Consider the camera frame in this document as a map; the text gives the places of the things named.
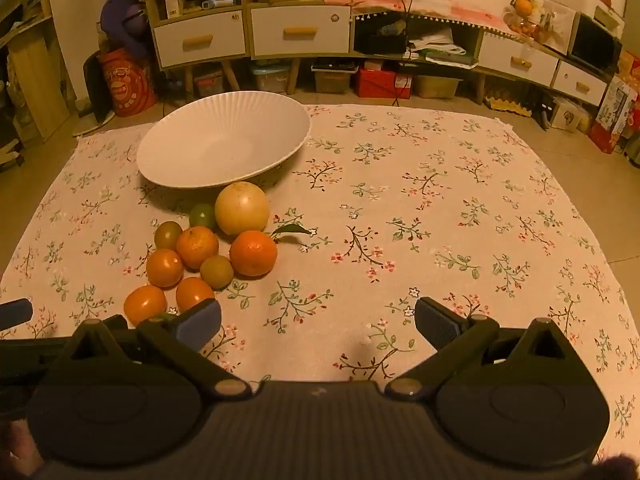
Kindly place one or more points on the floral printed carton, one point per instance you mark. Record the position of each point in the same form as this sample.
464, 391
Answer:
617, 105

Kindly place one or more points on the black upright panel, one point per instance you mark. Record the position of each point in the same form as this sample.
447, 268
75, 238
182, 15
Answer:
92, 90

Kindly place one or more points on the beige storage bin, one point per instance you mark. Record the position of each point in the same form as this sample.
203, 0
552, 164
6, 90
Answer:
437, 86

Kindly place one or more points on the brownish green round fruit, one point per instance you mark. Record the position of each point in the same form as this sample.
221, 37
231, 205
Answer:
216, 271

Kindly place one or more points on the stack of papers and cloth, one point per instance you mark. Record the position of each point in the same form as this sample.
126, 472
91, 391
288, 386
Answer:
442, 45

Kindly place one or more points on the beige bin with black lid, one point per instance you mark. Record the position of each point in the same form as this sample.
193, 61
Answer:
332, 81

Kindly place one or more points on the white and blue thermometer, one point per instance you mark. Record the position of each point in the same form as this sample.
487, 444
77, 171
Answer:
217, 4

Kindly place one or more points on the yellow egg tray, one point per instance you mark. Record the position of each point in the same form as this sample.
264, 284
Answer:
507, 105

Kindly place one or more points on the rough-skinned mandarin orange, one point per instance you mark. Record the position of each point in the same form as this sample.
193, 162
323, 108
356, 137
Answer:
196, 247

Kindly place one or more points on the red gift box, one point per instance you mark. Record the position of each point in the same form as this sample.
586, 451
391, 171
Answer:
380, 84

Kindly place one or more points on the green orange leaf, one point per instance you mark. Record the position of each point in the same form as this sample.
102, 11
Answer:
290, 229

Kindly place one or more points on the red printed bag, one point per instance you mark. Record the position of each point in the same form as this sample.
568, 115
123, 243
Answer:
125, 85

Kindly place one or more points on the wooden board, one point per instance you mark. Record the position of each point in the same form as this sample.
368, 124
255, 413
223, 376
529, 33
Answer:
37, 85

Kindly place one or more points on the black microwave oven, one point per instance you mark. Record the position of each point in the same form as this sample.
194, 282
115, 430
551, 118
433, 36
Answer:
592, 45

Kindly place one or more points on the small white packet box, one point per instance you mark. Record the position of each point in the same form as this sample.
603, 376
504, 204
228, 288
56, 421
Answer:
173, 4

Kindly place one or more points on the large yellow grapefruit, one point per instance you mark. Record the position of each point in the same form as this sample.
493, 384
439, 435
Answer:
242, 208

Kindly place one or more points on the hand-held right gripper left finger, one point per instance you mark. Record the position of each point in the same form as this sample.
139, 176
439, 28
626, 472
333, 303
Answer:
200, 321

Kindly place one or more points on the white ribbed bowl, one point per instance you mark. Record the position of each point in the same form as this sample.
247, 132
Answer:
215, 145

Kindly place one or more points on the small round orange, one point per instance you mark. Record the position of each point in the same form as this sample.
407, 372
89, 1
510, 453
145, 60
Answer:
523, 6

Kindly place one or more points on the clear plastic storage bin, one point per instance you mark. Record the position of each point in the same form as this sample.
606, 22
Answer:
209, 82

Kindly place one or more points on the black box in cabinet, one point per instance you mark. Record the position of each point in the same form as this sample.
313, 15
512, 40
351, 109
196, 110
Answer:
380, 42

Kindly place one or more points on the orange tomato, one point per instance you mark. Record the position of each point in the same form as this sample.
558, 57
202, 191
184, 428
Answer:
164, 267
192, 292
145, 305

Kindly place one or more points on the bright orange with leaf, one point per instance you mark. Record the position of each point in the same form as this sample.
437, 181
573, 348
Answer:
253, 253

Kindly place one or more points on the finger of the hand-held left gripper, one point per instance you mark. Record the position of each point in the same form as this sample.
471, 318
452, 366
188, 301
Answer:
15, 314
30, 348

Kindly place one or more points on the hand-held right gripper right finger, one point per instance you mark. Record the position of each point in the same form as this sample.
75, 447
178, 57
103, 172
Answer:
437, 322

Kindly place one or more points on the red carton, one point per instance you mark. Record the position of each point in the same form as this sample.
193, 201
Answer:
605, 137

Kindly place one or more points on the purple plush toy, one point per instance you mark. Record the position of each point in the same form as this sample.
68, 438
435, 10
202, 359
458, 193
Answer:
125, 15

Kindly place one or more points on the clear bin with blue lid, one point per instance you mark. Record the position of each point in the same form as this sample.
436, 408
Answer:
270, 79

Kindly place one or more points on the floral tablecloth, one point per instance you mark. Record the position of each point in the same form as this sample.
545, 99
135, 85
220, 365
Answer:
400, 210

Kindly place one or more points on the white printed carton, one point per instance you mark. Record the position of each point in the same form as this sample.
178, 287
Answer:
567, 116

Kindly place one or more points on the dark greenish tomato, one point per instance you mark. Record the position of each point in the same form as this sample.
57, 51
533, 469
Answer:
167, 234

